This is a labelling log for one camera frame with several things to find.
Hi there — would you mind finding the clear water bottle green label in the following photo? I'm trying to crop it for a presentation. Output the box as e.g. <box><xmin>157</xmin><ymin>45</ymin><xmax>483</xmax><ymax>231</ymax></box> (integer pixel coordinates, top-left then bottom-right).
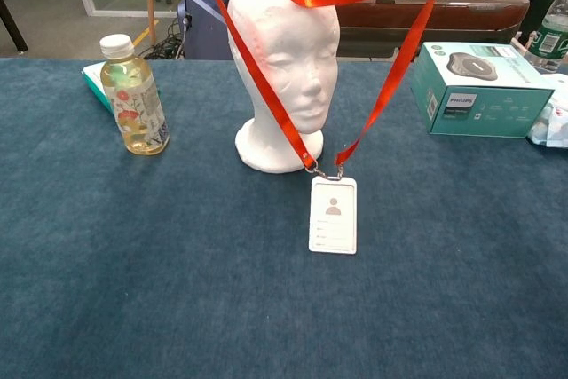
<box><xmin>523</xmin><ymin>0</ymin><xmax>568</xmax><ymax>73</ymax></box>

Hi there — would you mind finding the white foam mannequin head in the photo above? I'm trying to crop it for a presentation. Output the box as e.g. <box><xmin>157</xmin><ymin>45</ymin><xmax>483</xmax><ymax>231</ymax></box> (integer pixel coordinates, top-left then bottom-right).
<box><xmin>226</xmin><ymin>0</ymin><xmax>342</xmax><ymax>175</ymax></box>

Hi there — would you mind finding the black cable bundle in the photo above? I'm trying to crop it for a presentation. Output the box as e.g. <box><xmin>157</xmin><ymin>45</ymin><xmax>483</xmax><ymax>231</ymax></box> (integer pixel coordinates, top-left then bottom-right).
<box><xmin>141</xmin><ymin>19</ymin><xmax>187</xmax><ymax>60</ymax></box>

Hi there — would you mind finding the dark table leg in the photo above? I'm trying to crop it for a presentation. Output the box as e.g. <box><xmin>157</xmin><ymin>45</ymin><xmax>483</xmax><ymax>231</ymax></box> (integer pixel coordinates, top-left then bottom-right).
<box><xmin>0</xmin><ymin>0</ymin><xmax>29</xmax><ymax>54</ymax></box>

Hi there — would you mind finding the brown mahjong table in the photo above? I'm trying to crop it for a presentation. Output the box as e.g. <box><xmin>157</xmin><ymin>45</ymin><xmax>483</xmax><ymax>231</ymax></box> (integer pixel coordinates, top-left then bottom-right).
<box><xmin>265</xmin><ymin>0</ymin><xmax>532</xmax><ymax>63</ymax></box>

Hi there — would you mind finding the teal Philips speaker box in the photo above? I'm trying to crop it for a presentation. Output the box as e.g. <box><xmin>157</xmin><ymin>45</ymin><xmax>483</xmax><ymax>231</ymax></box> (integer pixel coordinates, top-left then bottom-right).
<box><xmin>410</xmin><ymin>41</ymin><xmax>556</xmax><ymax>139</ymax></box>

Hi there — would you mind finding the orange lanyard with badge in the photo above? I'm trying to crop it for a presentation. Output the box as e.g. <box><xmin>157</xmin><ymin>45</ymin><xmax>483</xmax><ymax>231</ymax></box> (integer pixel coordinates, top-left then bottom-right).
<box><xmin>194</xmin><ymin>0</ymin><xmax>438</xmax><ymax>256</ymax></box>

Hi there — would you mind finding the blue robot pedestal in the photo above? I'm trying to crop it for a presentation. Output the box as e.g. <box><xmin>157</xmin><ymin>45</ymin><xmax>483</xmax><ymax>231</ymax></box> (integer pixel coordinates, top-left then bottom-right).
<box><xmin>177</xmin><ymin>0</ymin><xmax>249</xmax><ymax>60</ymax></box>

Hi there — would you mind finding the green wet wipes pack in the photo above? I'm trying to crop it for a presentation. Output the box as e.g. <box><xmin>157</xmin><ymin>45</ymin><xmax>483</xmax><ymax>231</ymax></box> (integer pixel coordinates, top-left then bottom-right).
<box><xmin>82</xmin><ymin>62</ymin><xmax>115</xmax><ymax>114</ymax></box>

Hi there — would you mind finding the light blue wet wipes pack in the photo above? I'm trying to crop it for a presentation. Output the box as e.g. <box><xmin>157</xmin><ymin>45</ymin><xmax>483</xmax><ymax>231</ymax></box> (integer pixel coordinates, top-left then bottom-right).
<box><xmin>526</xmin><ymin>75</ymin><xmax>568</xmax><ymax>149</ymax></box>

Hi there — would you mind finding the tea bottle with floral label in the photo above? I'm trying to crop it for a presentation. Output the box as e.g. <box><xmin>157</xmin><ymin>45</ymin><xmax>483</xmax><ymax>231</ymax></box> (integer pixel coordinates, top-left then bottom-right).
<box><xmin>99</xmin><ymin>34</ymin><xmax>171</xmax><ymax>157</ymax></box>

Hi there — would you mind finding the blue felt table cover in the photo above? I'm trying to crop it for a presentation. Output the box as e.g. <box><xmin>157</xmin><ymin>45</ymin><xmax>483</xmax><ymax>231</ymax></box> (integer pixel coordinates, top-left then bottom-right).
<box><xmin>0</xmin><ymin>57</ymin><xmax>568</xmax><ymax>379</ymax></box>

